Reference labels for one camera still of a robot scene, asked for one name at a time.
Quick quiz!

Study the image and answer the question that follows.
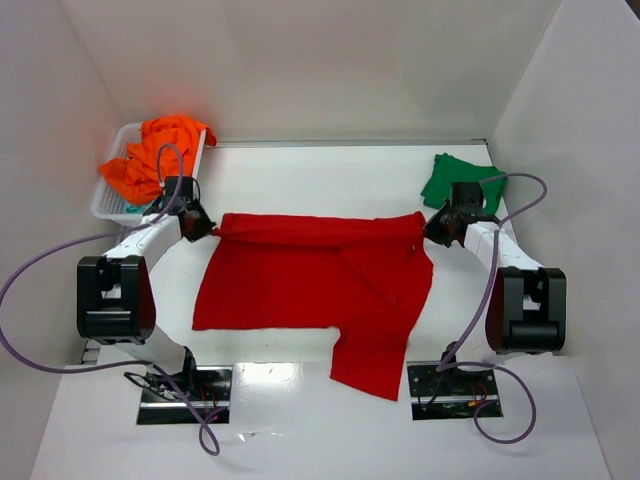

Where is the red t shirt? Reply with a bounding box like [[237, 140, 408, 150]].
[[192, 211, 434, 401]]

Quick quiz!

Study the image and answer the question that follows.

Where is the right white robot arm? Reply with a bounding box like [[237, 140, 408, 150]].
[[423, 182, 567, 372]]

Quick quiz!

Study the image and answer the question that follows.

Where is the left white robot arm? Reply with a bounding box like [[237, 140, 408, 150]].
[[77, 176, 216, 391]]

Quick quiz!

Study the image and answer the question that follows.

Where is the folded green t shirt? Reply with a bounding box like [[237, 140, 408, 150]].
[[421, 153, 507, 215]]

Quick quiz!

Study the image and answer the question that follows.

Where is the teal t shirt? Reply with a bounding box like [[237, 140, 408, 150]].
[[124, 202, 149, 215]]

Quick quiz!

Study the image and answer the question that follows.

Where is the orange t shirt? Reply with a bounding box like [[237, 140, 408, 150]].
[[99, 115, 217, 205]]

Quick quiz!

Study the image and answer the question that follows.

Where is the white plastic basket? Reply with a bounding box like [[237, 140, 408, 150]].
[[91, 122, 211, 225]]

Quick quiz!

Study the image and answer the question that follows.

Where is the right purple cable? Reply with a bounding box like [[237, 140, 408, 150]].
[[434, 172, 549, 444]]

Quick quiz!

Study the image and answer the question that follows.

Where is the purple cable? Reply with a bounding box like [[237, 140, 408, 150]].
[[434, 172, 549, 444], [0, 143, 222, 456]]

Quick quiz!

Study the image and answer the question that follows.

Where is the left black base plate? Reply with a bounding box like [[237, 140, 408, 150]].
[[124, 366, 233, 425]]

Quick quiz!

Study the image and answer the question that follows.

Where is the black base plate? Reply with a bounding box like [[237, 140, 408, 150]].
[[124, 366, 233, 425], [406, 362, 503, 421]]

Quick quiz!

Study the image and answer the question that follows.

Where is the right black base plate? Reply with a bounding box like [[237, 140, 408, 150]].
[[406, 362, 503, 421]]

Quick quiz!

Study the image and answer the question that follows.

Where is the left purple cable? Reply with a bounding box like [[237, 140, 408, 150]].
[[0, 143, 222, 456]]

